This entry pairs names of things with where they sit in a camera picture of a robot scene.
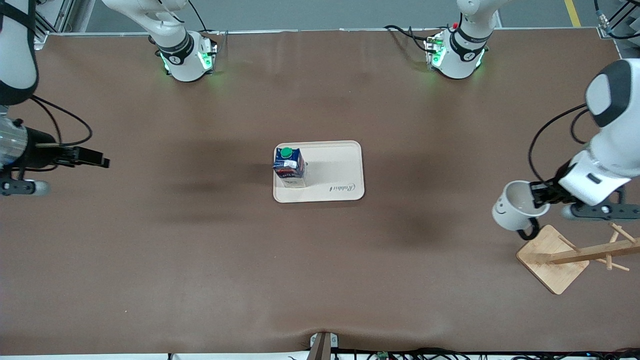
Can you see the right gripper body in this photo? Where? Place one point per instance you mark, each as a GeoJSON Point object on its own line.
{"type": "Point", "coordinates": [41, 149]}

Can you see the blue milk carton green cap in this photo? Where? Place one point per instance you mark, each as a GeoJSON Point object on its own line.
{"type": "Point", "coordinates": [290, 167]}

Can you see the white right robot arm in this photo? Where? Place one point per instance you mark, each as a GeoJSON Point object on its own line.
{"type": "Point", "coordinates": [177, 55]}

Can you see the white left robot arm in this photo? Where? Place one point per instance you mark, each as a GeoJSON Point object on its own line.
{"type": "Point", "coordinates": [612, 130]}

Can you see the wooden cup rack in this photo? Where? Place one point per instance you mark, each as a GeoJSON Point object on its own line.
{"type": "Point", "coordinates": [550, 260]}

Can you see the cream rabbit print tray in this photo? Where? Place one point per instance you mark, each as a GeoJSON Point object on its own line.
{"type": "Point", "coordinates": [335, 170]}

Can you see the aluminium frame profile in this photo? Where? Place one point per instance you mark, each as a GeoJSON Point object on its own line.
{"type": "Point", "coordinates": [620, 30]}
{"type": "Point", "coordinates": [57, 17]}

